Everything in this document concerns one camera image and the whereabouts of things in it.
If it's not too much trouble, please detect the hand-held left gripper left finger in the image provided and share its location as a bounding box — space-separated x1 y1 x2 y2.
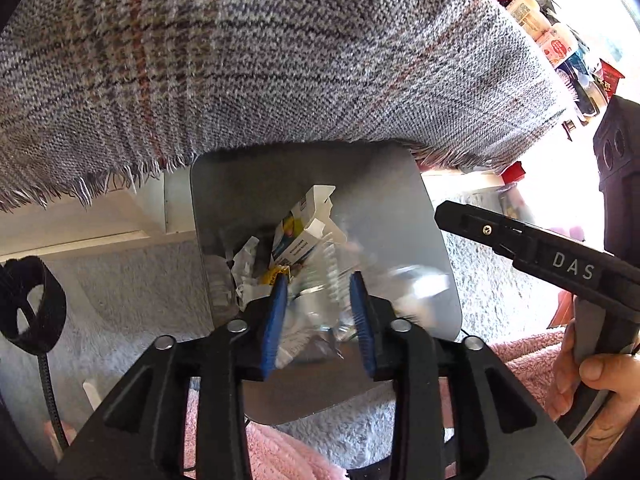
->
55 274 290 480

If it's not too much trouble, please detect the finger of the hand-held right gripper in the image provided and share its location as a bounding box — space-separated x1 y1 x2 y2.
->
434 200 540 272

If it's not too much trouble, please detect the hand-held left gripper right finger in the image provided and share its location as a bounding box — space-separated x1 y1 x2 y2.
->
348 271 586 480

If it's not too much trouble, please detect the dark grey trash bin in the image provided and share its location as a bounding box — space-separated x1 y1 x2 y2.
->
189 141 462 424

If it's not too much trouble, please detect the white blue medicine box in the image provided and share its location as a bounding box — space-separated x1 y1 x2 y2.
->
270 185 347 272

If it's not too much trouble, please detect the person's right hand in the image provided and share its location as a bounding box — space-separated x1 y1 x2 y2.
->
544 320 640 461

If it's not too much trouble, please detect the small red item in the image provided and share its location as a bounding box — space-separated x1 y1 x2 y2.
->
500 160 527 187

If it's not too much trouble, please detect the red snack bag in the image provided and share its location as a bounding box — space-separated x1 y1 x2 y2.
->
597 60 627 102

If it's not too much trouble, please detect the pink hairbrush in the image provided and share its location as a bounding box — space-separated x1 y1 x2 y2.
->
555 67 587 107

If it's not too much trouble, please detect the pink fluffy garment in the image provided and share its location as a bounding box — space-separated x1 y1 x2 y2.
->
42 330 576 480

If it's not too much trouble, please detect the white low table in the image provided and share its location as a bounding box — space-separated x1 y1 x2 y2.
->
0 169 507 262

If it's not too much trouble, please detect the grey plaid fringed blanket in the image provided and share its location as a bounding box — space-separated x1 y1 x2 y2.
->
0 0 572 212

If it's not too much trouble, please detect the black braided cable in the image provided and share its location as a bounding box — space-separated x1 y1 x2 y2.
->
37 352 72 450

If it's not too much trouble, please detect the black velcro strap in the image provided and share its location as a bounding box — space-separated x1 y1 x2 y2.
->
0 256 69 356

